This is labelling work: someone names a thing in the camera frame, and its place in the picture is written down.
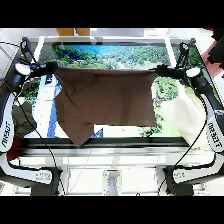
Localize red garment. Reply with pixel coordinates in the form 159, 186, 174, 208
7, 134, 25, 162

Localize person's legs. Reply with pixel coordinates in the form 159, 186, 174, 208
55, 27, 92, 37

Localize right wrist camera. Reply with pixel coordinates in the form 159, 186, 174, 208
176, 41, 190, 68

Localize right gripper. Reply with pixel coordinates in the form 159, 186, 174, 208
156, 64, 185, 80

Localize brown shirt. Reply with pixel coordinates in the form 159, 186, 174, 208
54, 66, 160, 148

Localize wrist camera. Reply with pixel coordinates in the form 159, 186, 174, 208
176, 41, 190, 68
20, 37, 36, 64

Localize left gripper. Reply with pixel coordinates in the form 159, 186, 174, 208
32, 61, 59, 78

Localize dark green garment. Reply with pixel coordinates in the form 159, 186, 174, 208
11, 101, 38, 140

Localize silver frame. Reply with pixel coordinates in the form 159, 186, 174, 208
0, 35, 224, 197

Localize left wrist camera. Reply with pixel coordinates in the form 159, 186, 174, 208
20, 37, 36, 64

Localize black cable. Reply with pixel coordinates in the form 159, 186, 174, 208
13, 77, 66, 196
158, 93, 210, 196

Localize white garment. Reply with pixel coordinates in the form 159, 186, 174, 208
159, 80, 210, 150

